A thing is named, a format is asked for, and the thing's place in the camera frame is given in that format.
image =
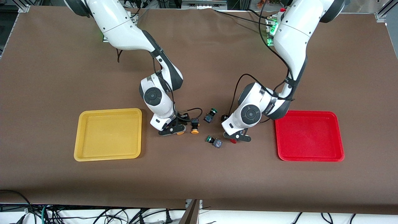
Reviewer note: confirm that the grey metal rail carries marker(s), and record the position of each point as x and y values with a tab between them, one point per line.
202	4

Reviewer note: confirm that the red plastic tray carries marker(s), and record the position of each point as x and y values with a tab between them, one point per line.
311	140

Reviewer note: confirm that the brown table cover sheet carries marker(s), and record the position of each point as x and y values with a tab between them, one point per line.
199	77

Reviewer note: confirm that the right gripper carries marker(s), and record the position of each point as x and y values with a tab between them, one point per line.
183	117

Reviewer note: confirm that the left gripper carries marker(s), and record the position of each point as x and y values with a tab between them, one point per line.
224	118

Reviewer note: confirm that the red push button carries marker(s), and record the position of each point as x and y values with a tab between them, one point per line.
233	141

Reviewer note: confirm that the yellow push button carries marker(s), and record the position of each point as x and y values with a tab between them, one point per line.
195	125
180	133

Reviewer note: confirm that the yellow plastic tray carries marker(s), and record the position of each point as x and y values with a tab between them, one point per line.
96	140

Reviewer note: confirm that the orange patterned object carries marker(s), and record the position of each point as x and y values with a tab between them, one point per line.
270	2

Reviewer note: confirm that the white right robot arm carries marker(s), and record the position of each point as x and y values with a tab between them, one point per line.
118	28

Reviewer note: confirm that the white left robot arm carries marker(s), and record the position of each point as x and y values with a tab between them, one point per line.
295	34

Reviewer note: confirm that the white metal bracket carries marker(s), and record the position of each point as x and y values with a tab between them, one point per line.
201	203

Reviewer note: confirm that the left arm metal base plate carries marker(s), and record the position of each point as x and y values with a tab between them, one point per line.
269	43

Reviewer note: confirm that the green push button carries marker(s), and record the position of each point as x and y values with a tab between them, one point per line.
209	117
217	143

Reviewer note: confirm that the aluminium frame profile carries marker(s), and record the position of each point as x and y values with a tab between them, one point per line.
24	7
384	12

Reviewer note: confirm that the dark table leg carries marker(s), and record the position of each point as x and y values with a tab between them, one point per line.
189	216

